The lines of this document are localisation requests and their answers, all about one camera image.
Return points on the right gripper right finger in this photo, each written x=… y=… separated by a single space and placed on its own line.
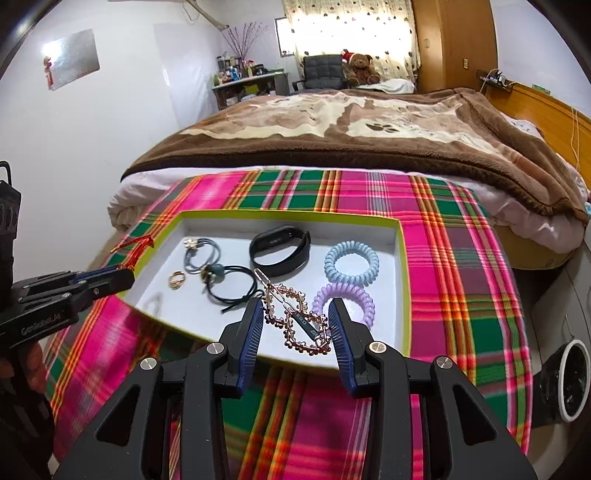
x=462 y=436

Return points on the black hair tie green bead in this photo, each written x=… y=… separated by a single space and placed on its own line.
x=229 y=286

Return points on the beaded hair clip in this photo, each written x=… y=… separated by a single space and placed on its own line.
x=287 y=309

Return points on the grey hair tie pearl flower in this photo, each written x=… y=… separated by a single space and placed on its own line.
x=199 y=253

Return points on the left hand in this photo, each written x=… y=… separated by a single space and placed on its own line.
x=31 y=362

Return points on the green shallow cardboard box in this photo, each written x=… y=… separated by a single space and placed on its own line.
x=190 y=310

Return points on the black round bin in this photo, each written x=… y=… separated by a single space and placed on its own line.
x=561 y=389

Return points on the brown fleece blanket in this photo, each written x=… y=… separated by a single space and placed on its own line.
x=455 y=132

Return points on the cluttered wooden desk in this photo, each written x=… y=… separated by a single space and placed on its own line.
x=231 y=93

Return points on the orange wooden headboard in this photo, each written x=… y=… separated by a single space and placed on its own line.
x=563 y=127

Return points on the brown teddy bear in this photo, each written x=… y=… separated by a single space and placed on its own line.
x=359 y=69

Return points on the black chair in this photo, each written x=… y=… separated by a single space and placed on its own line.
x=321 y=72

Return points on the wooden wardrobe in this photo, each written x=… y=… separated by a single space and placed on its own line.
x=456 y=41

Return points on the floral curtain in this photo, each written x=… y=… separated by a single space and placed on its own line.
x=385 y=30

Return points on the purple dried branches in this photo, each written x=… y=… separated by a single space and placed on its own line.
x=241 y=39

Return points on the silver wall poster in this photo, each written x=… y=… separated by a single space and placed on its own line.
x=69 y=58

